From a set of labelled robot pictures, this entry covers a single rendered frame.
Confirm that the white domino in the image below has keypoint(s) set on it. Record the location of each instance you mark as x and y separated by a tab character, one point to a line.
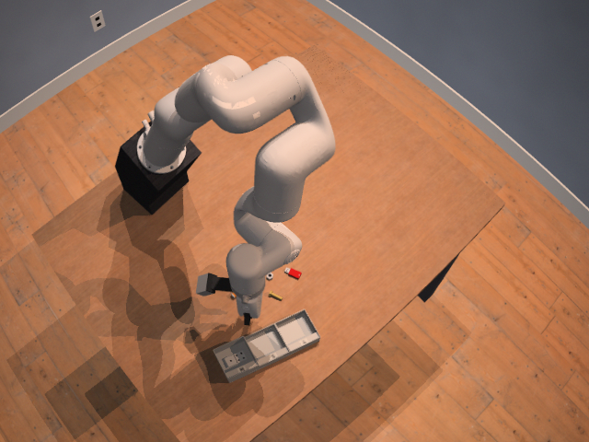
235	359

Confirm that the red usb stick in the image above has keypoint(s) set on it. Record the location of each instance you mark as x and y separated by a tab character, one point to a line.
294	273

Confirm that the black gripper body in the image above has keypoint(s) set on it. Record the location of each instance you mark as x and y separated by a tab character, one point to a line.
251	307

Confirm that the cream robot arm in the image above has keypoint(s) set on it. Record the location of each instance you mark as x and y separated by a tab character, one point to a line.
281	165

